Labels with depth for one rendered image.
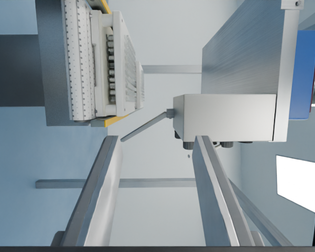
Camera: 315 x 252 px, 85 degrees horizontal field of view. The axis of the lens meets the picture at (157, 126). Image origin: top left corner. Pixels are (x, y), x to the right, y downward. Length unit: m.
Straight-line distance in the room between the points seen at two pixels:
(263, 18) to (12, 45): 0.66
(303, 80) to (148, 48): 3.82
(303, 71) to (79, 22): 0.50
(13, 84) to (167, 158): 3.39
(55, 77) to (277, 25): 0.50
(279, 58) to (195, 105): 0.20
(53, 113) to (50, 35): 0.17
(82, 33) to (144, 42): 3.82
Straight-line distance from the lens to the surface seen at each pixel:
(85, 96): 0.42
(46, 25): 0.50
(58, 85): 0.47
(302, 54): 0.53
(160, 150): 3.76
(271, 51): 0.49
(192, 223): 4.29
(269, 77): 0.48
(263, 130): 0.44
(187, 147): 0.41
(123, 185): 1.60
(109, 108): 0.44
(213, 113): 0.39
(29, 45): 0.63
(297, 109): 0.52
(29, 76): 0.62
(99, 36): 0.47
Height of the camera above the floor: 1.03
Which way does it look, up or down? 1 degrees up
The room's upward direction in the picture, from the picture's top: 90 degrees clockwise
